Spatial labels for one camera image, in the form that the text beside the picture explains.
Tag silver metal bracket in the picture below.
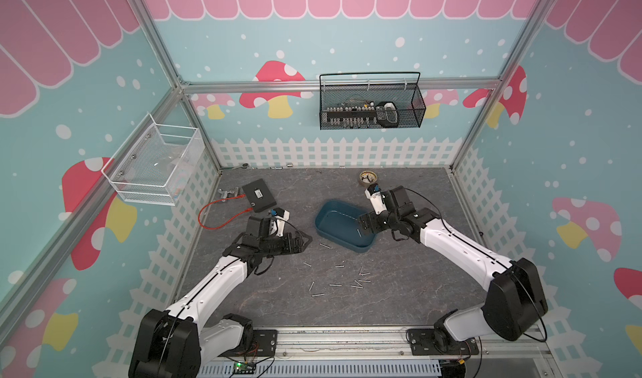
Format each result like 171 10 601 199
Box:
217 187 245 202

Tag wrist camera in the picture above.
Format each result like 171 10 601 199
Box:
364 183 387 215
269 208 290 237

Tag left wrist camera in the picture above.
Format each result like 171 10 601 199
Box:
269 208 290 237

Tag brown tape roll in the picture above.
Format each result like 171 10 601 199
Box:
359 170 379 187

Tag black wire mesh basket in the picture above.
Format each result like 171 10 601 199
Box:
319 72 427 130

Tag teal plastic storage box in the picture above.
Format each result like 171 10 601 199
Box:
314 200 376 254

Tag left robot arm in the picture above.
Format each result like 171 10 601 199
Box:
128 209 313 377

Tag red cable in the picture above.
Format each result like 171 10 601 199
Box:
197 193 254 230

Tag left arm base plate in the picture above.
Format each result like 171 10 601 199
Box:
220 330 279 358

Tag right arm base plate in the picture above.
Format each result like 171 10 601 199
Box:
406 328 480 360

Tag black power adapter box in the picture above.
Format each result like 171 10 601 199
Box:
242 178 277 213

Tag items in black basket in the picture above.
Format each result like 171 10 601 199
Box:
319 102 401 129

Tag white wire basket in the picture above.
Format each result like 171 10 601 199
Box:
101 114 205 206

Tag small green circuit board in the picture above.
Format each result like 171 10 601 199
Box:
232 361 257 376

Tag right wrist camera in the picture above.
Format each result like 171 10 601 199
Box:
364 183 387 215

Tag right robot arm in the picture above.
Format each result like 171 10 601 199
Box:
359 183 548 352

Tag aluminium front rail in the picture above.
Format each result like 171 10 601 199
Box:
132 325 558 364

